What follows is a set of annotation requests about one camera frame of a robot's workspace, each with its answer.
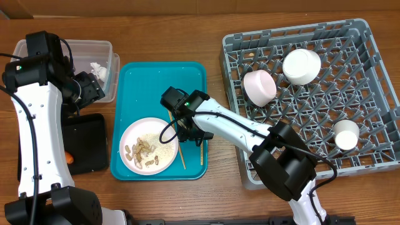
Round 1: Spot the white napkin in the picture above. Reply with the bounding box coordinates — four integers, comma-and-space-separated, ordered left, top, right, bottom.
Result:
90, 62, 107, 82

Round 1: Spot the wooden chopstick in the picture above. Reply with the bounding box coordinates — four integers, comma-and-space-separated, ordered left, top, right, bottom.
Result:
167, 110, 186, 170
200, 142, 204, 165

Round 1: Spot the orange carrot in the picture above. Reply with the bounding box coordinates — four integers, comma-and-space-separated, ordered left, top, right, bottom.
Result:
64, 151, 74, 164

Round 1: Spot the pink bowl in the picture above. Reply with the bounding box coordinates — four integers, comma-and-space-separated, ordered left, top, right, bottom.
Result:
243, 70, 277, 107

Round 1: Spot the white bowl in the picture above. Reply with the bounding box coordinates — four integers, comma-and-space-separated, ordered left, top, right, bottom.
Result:
282, 49, 321, 85

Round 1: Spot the small white cup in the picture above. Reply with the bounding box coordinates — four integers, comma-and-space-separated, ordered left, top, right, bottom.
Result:
332, 120, 359, 150

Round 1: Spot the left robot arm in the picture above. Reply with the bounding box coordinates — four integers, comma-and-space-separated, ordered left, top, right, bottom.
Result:
1, 31, 104, 224

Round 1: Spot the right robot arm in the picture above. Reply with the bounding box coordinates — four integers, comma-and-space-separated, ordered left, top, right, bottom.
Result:
160, 87, 326, 224

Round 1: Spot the grey dishwasher rack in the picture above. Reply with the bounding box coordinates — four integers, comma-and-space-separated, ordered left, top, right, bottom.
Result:
220, 19, 399, 179

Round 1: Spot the clear plastic bin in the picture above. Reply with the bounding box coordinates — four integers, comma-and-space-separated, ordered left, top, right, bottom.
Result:
1, 32, 116, 111

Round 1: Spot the teal serving tray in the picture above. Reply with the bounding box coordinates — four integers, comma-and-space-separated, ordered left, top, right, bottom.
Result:
110, 62, 208, 181

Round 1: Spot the black plastic tray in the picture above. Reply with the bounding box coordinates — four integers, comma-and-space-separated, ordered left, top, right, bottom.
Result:
61, 113, 109, 175

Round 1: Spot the white plate with peanuts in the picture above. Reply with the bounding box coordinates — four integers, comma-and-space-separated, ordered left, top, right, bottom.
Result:
119, 117, 179, 176

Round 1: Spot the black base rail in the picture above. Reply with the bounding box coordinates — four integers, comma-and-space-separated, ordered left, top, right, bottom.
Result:
127, 216, 356, 225

